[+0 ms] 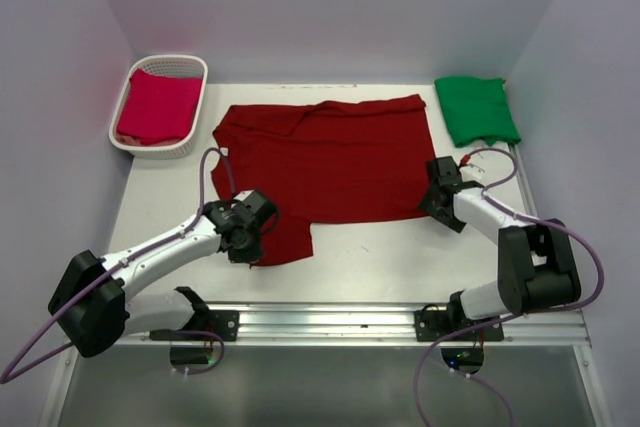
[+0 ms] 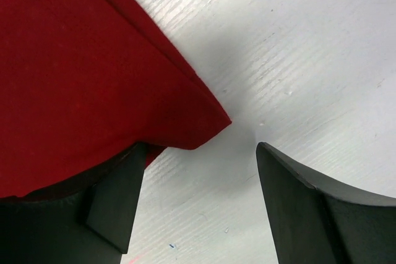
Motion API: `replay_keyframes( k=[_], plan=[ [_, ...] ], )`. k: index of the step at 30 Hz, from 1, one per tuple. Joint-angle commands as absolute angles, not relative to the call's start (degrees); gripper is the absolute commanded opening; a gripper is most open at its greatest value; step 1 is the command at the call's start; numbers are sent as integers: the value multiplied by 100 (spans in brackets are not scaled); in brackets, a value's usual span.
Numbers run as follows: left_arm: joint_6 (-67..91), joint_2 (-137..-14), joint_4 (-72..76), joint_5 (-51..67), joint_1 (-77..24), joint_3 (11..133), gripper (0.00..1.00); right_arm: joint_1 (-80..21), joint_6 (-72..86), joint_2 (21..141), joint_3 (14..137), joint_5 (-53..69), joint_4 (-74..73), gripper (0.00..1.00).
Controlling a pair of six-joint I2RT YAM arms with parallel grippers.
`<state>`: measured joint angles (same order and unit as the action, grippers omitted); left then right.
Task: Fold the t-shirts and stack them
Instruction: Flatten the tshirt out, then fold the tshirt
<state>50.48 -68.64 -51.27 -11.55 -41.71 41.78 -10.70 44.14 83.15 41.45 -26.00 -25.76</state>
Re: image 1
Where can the dark red t shirt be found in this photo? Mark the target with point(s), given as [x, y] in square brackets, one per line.
[328, 163]

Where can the aluminium mounting rail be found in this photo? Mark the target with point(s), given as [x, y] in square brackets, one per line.
[335, 323]

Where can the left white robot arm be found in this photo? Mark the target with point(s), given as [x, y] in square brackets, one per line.
[102, 299]

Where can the folded pink t shirt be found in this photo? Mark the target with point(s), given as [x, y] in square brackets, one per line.
[159, 110]

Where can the white perforated plastic basket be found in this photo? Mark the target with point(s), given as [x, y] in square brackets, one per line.
[177, 66]

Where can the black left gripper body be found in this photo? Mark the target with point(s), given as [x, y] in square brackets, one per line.
[245, 252]

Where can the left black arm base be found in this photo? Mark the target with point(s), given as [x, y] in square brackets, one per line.
[222, 322]

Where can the folded green t shirt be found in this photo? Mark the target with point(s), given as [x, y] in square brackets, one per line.
[476, 109]

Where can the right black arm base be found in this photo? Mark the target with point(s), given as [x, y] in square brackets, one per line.
[432, 321]

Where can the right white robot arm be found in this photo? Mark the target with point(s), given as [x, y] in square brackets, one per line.
[536, 268]

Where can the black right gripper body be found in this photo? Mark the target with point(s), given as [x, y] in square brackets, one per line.
[439, 206]

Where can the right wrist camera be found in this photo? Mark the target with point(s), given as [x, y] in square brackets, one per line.
[469, 171]

